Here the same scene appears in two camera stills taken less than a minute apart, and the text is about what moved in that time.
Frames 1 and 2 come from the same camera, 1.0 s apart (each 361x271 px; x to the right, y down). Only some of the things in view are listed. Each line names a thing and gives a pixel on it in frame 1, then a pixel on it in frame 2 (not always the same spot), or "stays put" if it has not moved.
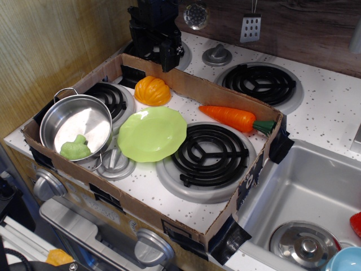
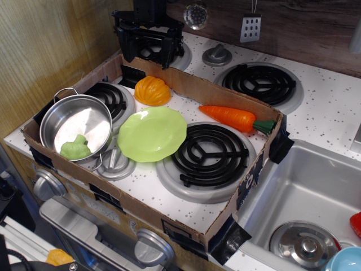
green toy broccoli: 76,149 stays put
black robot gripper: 154,25 to 147,23
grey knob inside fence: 114,165 stays put
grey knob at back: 217,56 stays put
